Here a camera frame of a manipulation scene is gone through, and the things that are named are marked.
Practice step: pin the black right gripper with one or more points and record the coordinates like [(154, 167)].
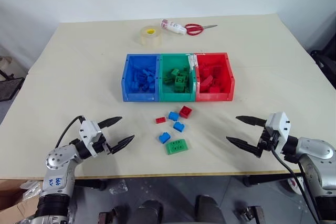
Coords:
[(268, 140)]

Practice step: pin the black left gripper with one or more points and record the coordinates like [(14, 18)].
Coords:
[(103, 144)]

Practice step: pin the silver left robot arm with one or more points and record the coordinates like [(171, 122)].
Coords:
[(56, 161)]

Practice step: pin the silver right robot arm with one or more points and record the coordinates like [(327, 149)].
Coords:
[(315, 148)]

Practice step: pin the small flat red brick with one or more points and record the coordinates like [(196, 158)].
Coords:
[(160, 120)]

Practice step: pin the blue plastic bin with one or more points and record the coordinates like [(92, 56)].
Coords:
[(126, 87)]

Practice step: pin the blue toy brick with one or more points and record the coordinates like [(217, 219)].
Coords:
[(164, 138), (173, 116), (179, 126), (145, 86), (135, 84), (151, 78), (144, 73)]

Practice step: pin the red plastic bin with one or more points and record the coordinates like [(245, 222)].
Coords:
[(228, 87)]

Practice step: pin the clear plastic bag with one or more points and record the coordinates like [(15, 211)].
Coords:
[(30, 188), (118, 187)]

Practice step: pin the green plastic bin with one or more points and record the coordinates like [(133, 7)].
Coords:
[(162, 95)]

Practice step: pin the green sloped toy brick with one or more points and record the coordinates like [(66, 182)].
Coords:
[(177, 147)]

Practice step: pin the red square toy brick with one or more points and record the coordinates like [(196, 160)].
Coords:
[(186, 111)]

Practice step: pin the red and white object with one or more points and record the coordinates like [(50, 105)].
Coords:
[(294, 186)]

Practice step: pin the dark rounded shape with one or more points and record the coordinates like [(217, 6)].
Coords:
[(148, 212)]

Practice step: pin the clear packing tape roll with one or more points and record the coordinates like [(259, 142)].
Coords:
[(151, 37)]

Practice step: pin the black metal stand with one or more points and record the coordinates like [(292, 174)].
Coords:
[(8, 87)]

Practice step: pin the white glue bottle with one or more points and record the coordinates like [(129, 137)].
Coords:
[(174, 27)]

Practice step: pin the brown cardboard box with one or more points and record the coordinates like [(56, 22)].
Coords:
[(9, 208)]

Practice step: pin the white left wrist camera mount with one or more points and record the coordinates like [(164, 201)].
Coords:
[(89, 132)]

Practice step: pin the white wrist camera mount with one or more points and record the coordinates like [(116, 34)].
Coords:
[(89, 132), (278, 124)]

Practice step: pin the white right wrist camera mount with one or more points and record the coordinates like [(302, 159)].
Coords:
[(278, 124)]

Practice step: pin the black table frame leg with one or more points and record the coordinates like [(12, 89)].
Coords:
[(90, 184), (267, 179)]

